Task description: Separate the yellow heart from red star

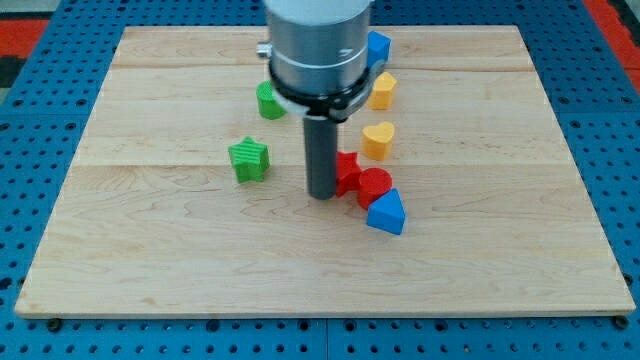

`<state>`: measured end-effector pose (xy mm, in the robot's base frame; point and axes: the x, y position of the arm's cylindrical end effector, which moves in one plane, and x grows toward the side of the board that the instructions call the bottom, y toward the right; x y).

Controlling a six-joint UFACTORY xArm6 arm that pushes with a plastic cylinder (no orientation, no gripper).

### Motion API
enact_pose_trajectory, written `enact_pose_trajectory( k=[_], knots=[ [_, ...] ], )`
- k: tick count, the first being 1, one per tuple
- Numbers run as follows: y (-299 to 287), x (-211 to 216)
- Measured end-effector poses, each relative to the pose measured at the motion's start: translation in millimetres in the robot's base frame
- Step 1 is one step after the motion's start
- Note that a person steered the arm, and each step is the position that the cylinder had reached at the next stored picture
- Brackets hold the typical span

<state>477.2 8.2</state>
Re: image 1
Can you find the red star block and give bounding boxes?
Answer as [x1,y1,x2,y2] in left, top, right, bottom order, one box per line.
[336,152,362,197]

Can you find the green star block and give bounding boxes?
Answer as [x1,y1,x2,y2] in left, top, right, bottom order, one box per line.
[228,137,270,183]

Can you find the blue triangle block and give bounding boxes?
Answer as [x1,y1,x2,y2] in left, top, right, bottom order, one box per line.
[366,188,406,235]

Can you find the blue cube block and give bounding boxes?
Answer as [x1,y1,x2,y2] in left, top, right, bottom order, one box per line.
[367,31,392,67]

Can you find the red cylinder block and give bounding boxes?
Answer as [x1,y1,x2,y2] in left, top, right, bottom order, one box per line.
[357,167,393,210]

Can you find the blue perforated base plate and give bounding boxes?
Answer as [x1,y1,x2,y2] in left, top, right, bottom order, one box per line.
[1,0,639,359]

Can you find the yellow heart block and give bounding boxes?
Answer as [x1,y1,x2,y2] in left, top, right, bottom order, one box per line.
[361,121,395,161]

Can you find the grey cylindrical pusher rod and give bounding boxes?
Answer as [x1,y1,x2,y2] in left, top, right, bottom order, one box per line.
[303,118,338,200]

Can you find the yellow pentagon block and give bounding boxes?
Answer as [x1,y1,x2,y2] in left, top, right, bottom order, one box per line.
[367,72,398,110]

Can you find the green cylinder block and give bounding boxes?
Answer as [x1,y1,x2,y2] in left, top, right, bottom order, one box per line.
[256,81,286,120]

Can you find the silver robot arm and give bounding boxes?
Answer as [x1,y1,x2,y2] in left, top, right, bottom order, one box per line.
[257,0,385,200]

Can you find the wooden board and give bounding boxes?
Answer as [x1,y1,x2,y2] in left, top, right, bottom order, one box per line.
[15,26,635,319]

